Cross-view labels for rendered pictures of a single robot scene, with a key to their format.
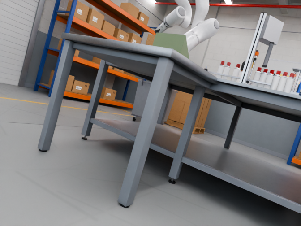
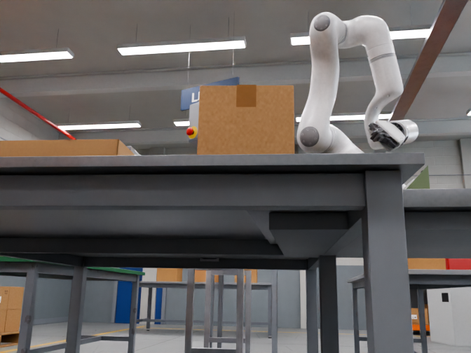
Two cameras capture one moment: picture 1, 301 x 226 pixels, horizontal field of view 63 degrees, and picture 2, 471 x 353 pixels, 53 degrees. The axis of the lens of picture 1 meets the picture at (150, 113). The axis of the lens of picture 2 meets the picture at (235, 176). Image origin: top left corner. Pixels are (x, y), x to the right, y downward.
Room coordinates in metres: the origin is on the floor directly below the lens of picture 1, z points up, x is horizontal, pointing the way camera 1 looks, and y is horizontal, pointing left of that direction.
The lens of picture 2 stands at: (2.89, 1.15, 0.60)
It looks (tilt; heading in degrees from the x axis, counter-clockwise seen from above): 14 degrees up; 244
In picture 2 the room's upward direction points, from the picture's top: 1 degrees clockwise
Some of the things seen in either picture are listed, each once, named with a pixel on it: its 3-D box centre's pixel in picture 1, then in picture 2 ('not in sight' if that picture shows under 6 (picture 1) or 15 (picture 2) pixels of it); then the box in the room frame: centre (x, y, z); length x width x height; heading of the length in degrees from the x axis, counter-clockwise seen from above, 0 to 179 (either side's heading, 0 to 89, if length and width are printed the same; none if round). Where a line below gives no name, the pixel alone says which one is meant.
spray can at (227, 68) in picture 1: (225, 73); not in sight; (2.34, -0.58, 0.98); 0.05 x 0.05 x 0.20
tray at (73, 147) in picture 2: not in sight; (82, 171); (2.77, 0.14, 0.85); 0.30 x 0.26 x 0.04; 59
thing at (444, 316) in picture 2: not in sight; (459, 298); (-2.91, -3.62, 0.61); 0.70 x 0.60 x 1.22; 67
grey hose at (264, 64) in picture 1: (268, 54); not in sight; (2.08, -0.80, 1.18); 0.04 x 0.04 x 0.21
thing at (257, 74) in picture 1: (256, 79); not in sight; (2.19, -0.81, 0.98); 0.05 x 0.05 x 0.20
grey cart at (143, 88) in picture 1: (154, 101); not in sight; (4.81, -0.01, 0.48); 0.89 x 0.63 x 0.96; 165
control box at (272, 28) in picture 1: (268, 31); (208, 122); (2.12, -0.76, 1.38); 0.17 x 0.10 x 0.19; 114
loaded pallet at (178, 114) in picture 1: (185, 99); not in sight; (6.18, -0.74, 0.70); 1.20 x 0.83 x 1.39; 61
